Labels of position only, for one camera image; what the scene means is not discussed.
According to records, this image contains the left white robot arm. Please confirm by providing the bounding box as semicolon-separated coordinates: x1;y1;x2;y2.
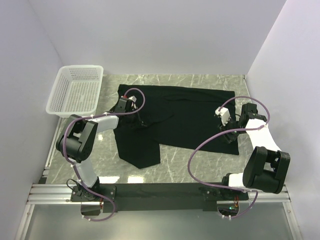
56;95;143;201

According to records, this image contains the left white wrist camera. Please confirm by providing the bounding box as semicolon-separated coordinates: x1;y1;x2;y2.
123;95;137;111

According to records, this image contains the black base beam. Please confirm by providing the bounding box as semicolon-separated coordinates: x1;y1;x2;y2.
70;181;251;214

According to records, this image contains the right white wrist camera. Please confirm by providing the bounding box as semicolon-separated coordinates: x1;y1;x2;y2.
215;107;231;127

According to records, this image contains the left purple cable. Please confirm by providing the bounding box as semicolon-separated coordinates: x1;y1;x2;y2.
61;87;146;222

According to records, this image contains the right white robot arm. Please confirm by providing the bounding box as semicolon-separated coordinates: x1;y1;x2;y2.
215;103;291;200

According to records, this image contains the white plastic basket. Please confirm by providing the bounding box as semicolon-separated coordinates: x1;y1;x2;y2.
45;65;104;118

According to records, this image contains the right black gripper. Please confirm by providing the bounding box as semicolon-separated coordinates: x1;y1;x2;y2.
217;116;247;144

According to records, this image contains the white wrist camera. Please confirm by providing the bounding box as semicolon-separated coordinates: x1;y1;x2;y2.
123;95;137;111
215;107;231;127

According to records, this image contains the black t shirt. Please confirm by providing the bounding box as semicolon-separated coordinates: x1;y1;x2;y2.
113;84;236;169

